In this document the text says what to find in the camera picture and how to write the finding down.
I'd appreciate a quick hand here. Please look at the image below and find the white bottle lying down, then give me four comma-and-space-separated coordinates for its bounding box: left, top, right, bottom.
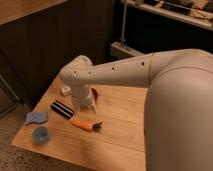
61, 86, 71, 96

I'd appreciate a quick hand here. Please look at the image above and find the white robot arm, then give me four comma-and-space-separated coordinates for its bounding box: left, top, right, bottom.
59, 49, 213, 171

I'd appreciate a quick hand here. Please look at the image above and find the metal shelf rack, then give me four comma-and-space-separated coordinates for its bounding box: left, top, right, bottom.
110, 0, 213, 59

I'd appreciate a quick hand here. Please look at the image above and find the blue small cup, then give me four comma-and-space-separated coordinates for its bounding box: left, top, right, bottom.
32, 126, 49, 144

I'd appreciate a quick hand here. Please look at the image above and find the orange toy carrot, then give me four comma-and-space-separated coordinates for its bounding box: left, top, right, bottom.
71, 119, 102, 131

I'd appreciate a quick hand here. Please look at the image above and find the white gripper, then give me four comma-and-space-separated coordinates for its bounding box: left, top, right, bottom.
71, 85, 97, 113

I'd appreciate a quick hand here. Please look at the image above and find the red ceramic bowl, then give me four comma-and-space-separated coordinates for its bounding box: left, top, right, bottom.
92, 88, 99, 100

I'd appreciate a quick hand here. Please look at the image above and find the black rectangular box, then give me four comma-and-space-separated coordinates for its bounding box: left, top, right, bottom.
50, 100, 74, 119

